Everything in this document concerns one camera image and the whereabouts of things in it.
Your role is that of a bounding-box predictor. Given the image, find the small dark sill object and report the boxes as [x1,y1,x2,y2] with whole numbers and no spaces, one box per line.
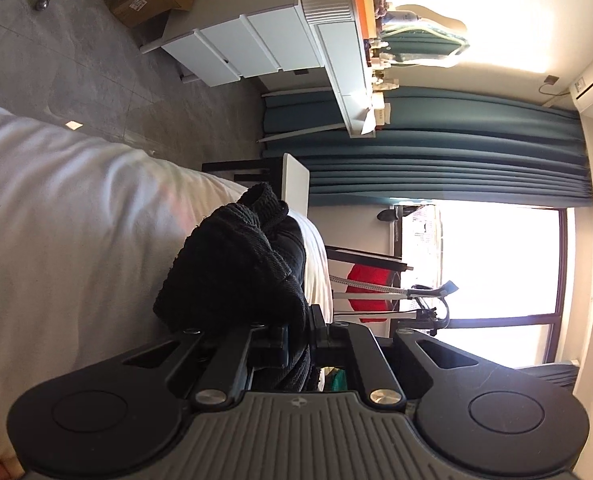
[376,205,417,224]

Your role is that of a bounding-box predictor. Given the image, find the black knit sweater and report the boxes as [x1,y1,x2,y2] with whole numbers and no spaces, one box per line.
[152,182,322,392]

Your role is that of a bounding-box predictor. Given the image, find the dark-framed window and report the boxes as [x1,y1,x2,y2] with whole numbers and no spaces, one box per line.
[391,200,593,367]

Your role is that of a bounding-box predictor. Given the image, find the row of small bottles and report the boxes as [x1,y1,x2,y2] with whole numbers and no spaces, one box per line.
[369,0,402,95]

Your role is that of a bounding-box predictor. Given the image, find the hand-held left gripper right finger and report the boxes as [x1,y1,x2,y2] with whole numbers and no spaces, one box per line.
[309,304,494,408]

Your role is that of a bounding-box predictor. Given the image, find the white desk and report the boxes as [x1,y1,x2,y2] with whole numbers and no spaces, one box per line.
[256,0,378,143]

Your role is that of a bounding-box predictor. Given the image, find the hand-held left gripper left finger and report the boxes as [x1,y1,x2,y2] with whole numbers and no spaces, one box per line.
[120,324,291,408]

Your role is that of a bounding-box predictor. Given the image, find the white drawer cabinet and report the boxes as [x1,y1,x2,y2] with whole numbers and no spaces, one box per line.
[139,0,324,88]

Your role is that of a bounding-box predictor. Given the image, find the small white box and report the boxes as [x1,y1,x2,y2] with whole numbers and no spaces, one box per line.
[370,102,393,129]

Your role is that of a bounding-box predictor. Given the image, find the bed with pastel duvet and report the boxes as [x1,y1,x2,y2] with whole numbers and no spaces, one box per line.
[0,104,334,480]

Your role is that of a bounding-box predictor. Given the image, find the white side table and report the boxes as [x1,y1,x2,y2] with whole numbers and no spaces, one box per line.
[201,152,311,211]

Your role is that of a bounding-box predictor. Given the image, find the grey pleated curtain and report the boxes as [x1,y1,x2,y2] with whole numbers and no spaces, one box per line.
[519,360,579,393]

